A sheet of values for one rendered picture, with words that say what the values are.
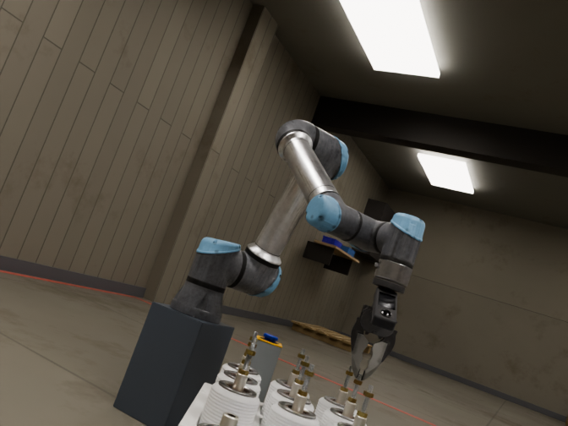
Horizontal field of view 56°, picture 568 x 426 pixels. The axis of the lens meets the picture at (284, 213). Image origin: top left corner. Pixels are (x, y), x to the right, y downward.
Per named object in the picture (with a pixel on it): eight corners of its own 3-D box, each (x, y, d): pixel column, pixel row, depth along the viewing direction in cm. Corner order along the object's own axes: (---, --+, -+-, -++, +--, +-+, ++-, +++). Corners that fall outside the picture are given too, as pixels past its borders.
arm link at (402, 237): (406, 221, 125) (435, 225, 118) (392, 265, 124) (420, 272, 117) (384, 209, 121) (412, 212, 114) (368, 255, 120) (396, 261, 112)
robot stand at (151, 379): (111, 406, 147) (152, 301, 150) (152, 402, 162) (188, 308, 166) (161, 434, 138) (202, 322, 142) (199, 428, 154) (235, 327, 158)
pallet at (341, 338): (319, 334, 773) (321, 326, 775) (374, 355, 735) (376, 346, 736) (285, 327, 663) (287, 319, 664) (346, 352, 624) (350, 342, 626)
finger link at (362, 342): (355, 374, 118) (370, 335, 119) (357, 379, 112) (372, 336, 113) (342, 369, 118) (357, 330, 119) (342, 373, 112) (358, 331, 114)
